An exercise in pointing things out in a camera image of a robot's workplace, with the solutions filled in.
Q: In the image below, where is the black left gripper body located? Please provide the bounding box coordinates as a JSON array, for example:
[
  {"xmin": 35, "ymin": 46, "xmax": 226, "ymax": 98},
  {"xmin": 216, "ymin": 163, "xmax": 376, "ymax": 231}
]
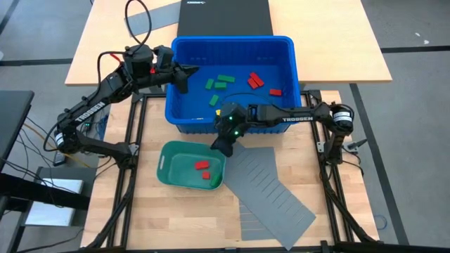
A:
[{"xmin": 149, "ymin": 44, "xmax": 184, "ymax": 86}]

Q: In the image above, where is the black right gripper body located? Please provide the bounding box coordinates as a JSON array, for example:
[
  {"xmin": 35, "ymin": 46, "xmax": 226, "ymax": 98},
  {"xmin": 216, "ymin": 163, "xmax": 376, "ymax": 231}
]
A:
[{"xmin": 214, "ymin": 101, "xmax": 253, "ymax": 142}]

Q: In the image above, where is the large blue plastic bin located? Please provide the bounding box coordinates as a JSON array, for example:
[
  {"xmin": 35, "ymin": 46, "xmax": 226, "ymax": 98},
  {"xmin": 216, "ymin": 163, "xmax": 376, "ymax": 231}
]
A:
[{"xmin": 165, "ymin": 34, "xmax": 302, "ymax": 135}]

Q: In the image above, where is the short grey slotted divider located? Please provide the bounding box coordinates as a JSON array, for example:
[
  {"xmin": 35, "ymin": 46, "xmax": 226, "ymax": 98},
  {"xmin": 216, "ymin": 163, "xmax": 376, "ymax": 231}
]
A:
[{"xmin": 238, "ymin": 146, "xmax": 279, "ymax": 242}]

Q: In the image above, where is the long red block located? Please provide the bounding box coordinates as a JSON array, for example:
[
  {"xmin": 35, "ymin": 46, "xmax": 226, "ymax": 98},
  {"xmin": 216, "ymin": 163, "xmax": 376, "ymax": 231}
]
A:
[{"xmin": 249, "ymin": 72, "xmax": 265, "ymax": 88}]

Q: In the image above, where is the teal plastic basket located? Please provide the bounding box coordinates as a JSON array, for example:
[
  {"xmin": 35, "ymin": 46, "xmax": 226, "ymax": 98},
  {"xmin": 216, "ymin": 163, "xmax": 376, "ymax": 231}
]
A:
[{"xmin": 156, "ymin": 140, "xmax": 226, "ymax": 191}]

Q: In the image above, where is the flat grey sheet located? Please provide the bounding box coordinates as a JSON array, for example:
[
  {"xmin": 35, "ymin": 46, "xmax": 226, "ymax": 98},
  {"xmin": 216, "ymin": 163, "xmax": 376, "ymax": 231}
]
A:
[{"xmin": 124, "ymin": 1, "xmax": 182, "ymax": 36}]

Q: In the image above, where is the black closed laptop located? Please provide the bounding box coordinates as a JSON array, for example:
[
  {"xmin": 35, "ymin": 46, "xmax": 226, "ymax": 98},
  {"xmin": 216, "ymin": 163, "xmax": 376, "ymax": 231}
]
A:
[{"xmin": 177, "ymin": 0, "xmax": 274, "ymax": 37}]

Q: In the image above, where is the black pointed lever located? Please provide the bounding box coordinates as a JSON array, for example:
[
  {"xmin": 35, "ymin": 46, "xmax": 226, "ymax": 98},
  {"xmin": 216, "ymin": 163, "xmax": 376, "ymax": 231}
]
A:
[{"xmin": 342, "ymin": 138, "xmax": 368, "ymax": 151}]

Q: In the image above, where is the black side desk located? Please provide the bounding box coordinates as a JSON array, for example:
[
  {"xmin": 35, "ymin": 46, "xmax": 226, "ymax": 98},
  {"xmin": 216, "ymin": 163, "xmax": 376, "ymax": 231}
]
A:
[{"xmin": 0, "ymin": 90, "xmax": 35, "ymax": 162}]

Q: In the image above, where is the black horizontal bar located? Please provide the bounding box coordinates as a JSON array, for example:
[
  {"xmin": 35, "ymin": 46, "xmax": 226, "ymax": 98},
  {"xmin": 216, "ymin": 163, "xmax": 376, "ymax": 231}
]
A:
[{"xmin": 0, "ymin": 171, "xmax": 91, "ymax": 212}]

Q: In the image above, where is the white flat box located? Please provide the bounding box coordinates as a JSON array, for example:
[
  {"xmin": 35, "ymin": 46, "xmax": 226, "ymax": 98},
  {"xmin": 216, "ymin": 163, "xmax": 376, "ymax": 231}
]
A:
[{"xmin": 24, "ymin": 178, "xmax": 85, "ymax": 228}]

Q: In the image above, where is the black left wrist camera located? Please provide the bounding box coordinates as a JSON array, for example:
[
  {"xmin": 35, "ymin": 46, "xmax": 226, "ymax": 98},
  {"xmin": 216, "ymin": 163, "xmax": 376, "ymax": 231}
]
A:
[{"xmin": 176, "ymin": 72, "xmax": 191, "ymax": 95}]

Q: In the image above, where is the black right camera cable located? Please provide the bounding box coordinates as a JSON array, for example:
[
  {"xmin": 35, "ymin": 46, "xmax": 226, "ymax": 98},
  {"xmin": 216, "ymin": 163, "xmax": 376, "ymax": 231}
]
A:
[{"xmin": 221, "ymin": 92, "xmax": 282, "ymax": 110}]

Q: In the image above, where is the black camera cable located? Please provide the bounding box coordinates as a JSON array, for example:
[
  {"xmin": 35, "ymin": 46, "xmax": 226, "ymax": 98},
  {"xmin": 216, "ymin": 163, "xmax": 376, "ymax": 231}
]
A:
[
  {"xmin": 96, "ymin": 0, "xmax": 153, "ymax": 85},
  {"xmin": 221, "ymin": 92, "xmax": 282, "ymax": 110}
]

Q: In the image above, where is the black left camera cable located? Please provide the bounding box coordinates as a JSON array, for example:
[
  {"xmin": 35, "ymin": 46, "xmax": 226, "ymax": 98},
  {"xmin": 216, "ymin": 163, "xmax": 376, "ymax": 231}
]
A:
[{"xmin": 96, "ymin": 0, "xmax": 153, "ymax": 85}]

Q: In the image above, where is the blue coiled cable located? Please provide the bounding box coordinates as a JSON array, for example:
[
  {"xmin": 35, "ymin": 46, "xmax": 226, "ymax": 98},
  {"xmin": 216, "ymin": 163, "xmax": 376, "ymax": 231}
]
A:
[{"xmin": 97, "ymin": 117, "xmax": 108, "ymax": 141}]

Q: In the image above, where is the orange floor cable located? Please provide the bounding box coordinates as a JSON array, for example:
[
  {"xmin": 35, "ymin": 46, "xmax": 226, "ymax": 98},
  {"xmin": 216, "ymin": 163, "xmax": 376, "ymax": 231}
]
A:
[{"xmin": 22, "ymin": 122, "xmax": 92, "ymax": 169}]

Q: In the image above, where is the black floor cable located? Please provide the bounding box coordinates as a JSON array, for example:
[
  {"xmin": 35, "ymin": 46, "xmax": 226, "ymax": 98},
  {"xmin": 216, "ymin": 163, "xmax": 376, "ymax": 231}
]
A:
[{"xmin": 24, "ymin": 116, "xmax": 53, "ymax": 145}]

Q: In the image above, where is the black cable hose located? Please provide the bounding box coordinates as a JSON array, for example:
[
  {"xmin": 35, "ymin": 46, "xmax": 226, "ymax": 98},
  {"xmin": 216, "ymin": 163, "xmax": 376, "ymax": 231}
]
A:
[
  {"xmin": 82, "ymin": 168, "xmax": 136, "ymax": 252},
  {"xmin": 330, "ymin": 195, "xmax": 379, "ymax": 247}
]

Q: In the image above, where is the blue ring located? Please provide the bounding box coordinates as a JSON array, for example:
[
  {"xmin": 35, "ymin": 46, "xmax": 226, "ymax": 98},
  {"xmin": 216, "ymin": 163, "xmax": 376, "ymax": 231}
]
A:
[{"xmin": 373, "ymin": 214, "xmax": 388, "ymax": 231}]

